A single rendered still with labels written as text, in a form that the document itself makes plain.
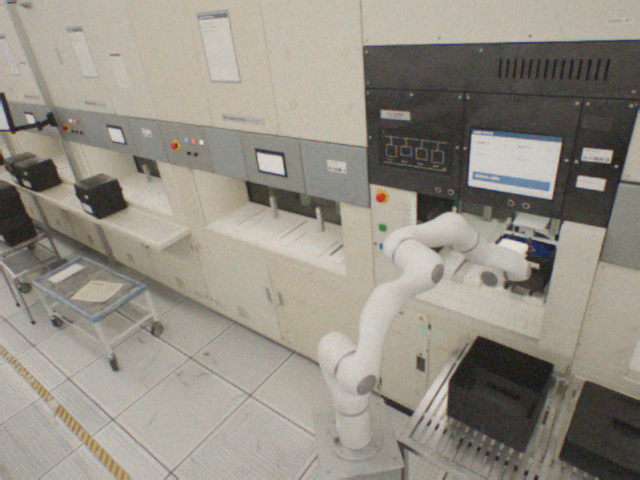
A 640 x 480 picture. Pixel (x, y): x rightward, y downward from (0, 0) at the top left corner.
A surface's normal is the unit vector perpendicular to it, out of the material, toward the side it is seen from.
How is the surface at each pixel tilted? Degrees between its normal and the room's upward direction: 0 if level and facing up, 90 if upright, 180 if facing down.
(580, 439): 0
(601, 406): 0
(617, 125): 90
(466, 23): 92
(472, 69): 90
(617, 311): 90
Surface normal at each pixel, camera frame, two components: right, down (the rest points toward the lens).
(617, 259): -0.60, 0.45
